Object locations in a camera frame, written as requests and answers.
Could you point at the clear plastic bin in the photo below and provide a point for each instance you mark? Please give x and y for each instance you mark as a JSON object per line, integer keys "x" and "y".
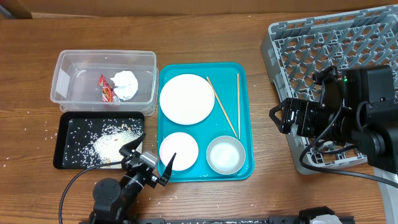
{"x": 77, "y": 72}

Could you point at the red snack wrapper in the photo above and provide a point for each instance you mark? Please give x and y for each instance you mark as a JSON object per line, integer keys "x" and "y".
{"x": 108, "y": 94}

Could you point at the teal plastic tray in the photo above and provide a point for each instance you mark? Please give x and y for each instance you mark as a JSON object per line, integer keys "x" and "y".
{"x": 223, "y": 78}

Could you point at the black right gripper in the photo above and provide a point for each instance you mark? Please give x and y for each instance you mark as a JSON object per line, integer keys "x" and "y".
{"x": 288, "y": 105}

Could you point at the black rectangular tray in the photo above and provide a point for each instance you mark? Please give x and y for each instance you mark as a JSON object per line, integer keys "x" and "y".
{"x": 86, "y": 139}

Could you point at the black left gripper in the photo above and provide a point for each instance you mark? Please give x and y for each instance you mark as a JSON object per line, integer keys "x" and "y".
{"x": 153, "y": 178}

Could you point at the black rail at bottom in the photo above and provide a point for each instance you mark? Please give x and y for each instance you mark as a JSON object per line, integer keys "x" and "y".
{"x": 310, "y": 215}

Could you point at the pink bowl with rice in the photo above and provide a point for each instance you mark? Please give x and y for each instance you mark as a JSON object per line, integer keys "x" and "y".
{"x": 184, "y": 146}

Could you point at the grey dishwasher rack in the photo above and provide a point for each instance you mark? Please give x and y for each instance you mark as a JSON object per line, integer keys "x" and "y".
{"x": 294, "y": 50}

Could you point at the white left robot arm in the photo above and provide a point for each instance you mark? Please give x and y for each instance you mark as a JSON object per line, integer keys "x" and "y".
{"x": 115, "y": 198}

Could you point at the white napkin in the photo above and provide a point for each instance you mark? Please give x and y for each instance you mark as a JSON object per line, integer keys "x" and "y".
{"x": 126, "y": 85}

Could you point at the large white plate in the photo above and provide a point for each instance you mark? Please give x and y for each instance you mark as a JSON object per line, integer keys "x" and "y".
{"x": 187, "y": 99}

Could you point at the grey white bowl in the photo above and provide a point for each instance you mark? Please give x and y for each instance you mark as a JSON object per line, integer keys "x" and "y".
{"x": 225, "y": 155}

